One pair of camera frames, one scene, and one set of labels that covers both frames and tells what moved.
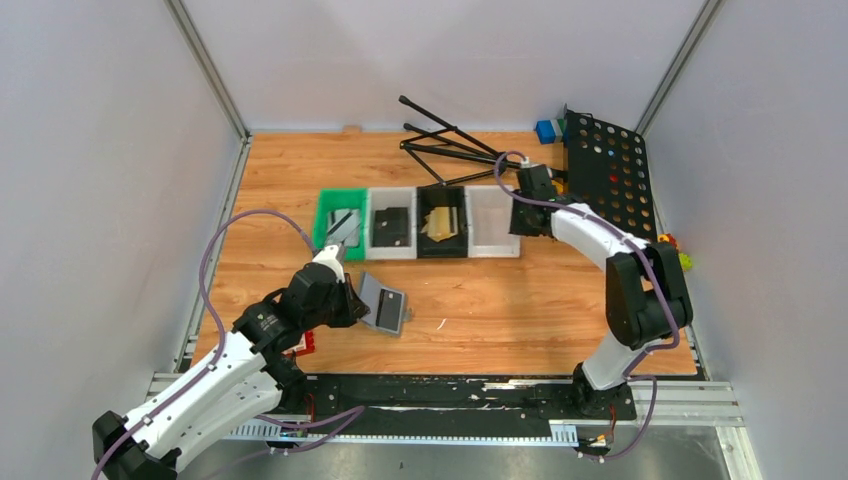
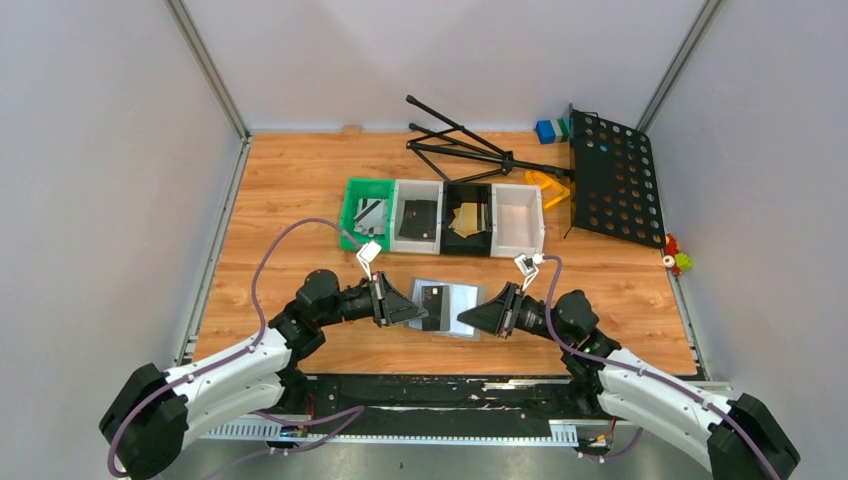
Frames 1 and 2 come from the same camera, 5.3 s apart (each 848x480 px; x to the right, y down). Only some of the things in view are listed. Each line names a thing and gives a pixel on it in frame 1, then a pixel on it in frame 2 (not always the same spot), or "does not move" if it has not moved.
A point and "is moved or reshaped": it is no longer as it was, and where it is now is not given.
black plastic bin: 441,222 to 453,195
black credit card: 389,309 is moved or reshaped
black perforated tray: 608,171 does not move
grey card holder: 368,289 is moved or reshaped
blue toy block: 545,132 does not move
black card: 391,227 to 419,219
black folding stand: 454,155 does not move
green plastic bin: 340,199 to 365,188
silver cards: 344,225 to 371,217
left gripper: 354,308 to 394,306
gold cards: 441,223 to 465,223
